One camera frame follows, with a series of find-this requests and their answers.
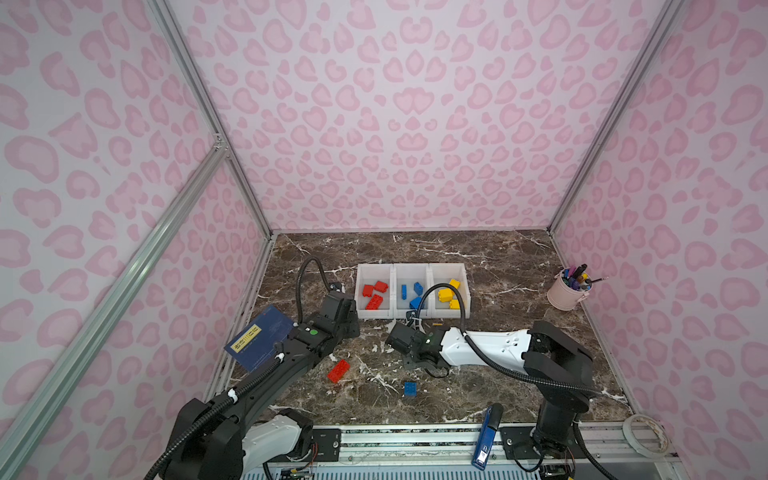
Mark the blue lego front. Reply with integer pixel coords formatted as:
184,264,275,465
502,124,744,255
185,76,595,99
403,381,418,397

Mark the long red lego brick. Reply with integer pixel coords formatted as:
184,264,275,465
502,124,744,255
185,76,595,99
327,359,351,384

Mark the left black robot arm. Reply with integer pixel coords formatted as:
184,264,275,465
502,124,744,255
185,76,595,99
146,289,359,479

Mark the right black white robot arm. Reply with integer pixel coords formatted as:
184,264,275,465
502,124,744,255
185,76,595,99
387,283,601,468

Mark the white bin left compartment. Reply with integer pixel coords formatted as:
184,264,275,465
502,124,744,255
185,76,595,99
354,264,394,320

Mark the white bin compartment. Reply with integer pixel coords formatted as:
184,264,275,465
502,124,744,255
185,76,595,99
354,264,394,320
425,263,471,319
389,263,434,319

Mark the white bin middle compartment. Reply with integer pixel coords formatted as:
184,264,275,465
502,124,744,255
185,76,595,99
389,263,434,319

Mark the white bin right compartment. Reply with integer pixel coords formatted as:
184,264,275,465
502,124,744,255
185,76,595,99
425,263,471,319

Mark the dark blue notebook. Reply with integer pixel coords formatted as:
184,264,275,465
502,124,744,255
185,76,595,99
224,305,294,372

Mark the blue stapler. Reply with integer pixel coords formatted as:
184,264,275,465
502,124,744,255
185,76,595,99
471,403,504,471

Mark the pink pen cup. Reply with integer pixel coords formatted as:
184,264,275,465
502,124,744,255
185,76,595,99
546,264,606,311

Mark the white tape roll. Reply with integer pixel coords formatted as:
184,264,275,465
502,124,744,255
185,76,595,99
621,414,672,459

